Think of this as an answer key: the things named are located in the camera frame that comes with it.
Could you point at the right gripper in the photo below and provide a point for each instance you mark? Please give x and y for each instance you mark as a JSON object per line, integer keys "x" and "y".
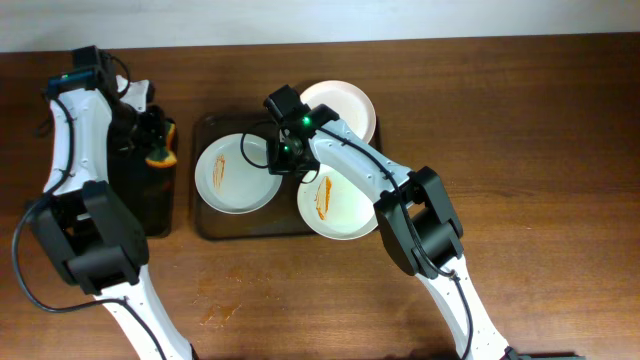
{"x": 282, "y": 163}

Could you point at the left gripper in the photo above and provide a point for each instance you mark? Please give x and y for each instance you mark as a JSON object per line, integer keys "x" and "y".
{"x": 151, "y": 133}

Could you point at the green orange sponge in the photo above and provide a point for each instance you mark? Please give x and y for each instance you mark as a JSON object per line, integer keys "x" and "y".
{"x": 162, "y": 154}

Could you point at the white plate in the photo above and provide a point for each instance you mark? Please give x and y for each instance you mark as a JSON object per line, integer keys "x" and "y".
{"x": 333, "y": 207}
{"x": 227, "y": 182}
{"x": 350, "y": 102}

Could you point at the white plate top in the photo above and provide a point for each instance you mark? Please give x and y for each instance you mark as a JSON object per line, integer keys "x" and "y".
{"x": 350, "y": 102}

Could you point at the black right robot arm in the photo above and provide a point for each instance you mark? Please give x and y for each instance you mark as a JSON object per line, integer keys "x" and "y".
{"x": 419, "y": 227}

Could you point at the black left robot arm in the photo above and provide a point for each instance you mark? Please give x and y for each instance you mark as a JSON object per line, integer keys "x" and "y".
{"x": 91, "y": 237}

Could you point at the black small tray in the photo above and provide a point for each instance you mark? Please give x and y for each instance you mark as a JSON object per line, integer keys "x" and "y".
{"x": 148, "y": 192}

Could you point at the brown large tray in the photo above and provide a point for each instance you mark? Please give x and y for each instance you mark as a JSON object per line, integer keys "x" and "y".
{"x": 278, "y": 218}

